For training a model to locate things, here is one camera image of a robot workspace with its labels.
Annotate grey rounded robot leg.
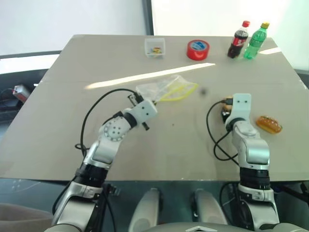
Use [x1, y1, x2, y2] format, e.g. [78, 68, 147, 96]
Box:
[128, 188, 162, 232]
[192, 188, 228, 232]

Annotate clear plastic box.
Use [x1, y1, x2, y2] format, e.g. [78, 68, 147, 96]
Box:
[144, 37, 166, 59]

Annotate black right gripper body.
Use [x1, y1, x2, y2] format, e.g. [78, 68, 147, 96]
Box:
[221, 110, 233, 123]

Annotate cola bottle red cap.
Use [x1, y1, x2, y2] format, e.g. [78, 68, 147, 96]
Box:
[227, 21, 251, 59]

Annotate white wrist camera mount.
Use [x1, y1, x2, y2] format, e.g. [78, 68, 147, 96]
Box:
[228, 93, 252, 123]
[131, 100, 158, 124]

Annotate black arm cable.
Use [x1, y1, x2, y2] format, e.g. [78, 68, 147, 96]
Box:
[74, 88, 137, 158]
[206, 98, 241, 166]

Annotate dark window frame post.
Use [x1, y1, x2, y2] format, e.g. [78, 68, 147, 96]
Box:
[144, 0, 155, 36]

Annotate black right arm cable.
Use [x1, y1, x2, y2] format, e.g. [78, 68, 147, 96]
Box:
[206, 98, 241, 166]

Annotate clear plastic bag yellow zip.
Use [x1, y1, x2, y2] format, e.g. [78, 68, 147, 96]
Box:
[135, 75, 199, 102]

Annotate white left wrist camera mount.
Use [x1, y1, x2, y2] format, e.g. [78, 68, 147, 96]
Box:
[131, 100, 158, 124]

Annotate colourful small pieces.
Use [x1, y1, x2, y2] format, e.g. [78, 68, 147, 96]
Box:
[147, 47, 163, 58]

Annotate orange hot dog snack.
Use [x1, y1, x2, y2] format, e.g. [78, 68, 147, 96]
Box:
[255, 116, 283, 134]

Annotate red and white device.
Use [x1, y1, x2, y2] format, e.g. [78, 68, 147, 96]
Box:
[13, 84, 32, 100]

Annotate beige cushion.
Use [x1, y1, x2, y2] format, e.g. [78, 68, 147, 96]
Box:
[0, 202, 53, 232]

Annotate grey robot torso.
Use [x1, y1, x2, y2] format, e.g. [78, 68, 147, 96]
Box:
[143, 223, 244, 232]

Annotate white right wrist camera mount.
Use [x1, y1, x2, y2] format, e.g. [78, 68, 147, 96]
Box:
[228, 93, 252, 123]

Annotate green bottle yellow cap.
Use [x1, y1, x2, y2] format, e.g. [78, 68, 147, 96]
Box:
[243, 22, 270, 60]

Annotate red tape roll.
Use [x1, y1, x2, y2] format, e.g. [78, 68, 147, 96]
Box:
[186, 39, 210, 61]

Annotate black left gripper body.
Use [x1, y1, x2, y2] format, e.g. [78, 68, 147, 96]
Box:
[127, 92, 150, 131]

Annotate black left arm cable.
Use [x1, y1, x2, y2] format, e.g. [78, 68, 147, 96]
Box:
[74, 88, 137, 158]

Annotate small orange brown snack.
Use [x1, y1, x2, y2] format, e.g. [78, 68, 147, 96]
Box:
[222, 97, 234, 113]

